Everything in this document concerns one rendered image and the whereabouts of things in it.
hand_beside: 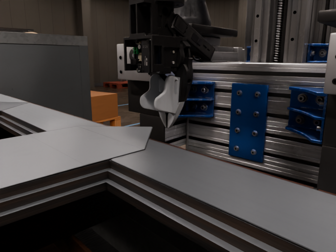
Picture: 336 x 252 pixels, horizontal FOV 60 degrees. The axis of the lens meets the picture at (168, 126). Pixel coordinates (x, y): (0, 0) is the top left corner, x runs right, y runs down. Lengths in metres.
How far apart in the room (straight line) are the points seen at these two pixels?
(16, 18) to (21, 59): 8.36
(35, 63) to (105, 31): 9.85
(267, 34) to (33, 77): 0.86
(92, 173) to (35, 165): 0.06
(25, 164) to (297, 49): 0.64
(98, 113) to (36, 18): 6.25
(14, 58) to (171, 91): 0.84
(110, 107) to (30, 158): 3.70
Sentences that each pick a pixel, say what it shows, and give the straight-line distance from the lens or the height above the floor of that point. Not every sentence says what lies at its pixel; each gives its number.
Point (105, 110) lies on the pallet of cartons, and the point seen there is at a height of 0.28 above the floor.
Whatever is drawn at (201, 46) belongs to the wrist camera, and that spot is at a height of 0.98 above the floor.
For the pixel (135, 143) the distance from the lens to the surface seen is 0.40.
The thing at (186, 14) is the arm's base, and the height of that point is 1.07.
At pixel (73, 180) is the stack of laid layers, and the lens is 0.32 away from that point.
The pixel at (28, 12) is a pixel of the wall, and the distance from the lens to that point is 9.75.
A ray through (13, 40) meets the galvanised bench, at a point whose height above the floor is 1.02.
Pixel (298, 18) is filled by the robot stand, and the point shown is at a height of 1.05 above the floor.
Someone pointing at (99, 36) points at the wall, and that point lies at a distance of 10.90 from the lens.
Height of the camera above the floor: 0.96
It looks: 13 degrees down
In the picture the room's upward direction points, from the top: straight up
